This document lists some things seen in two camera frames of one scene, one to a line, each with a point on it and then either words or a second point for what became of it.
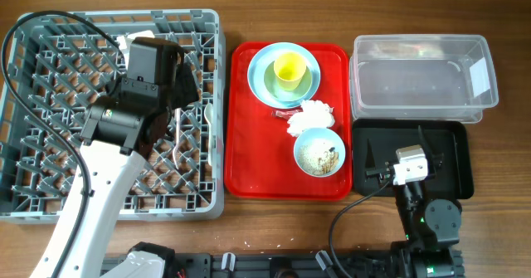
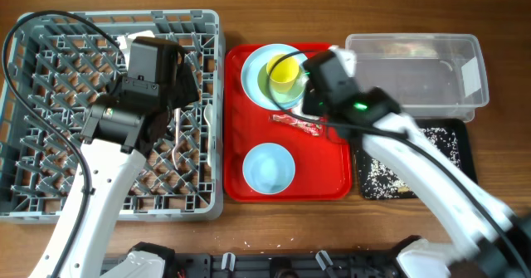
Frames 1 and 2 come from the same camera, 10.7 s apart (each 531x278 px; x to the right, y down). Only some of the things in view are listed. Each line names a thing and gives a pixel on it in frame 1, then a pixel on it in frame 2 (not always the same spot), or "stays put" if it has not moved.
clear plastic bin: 421,78 stays put
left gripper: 184,90 stays put
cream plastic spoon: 208,114 stays put
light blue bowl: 319,152 → 269,168
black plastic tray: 451,139 stays put
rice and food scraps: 316,158 → 379,182
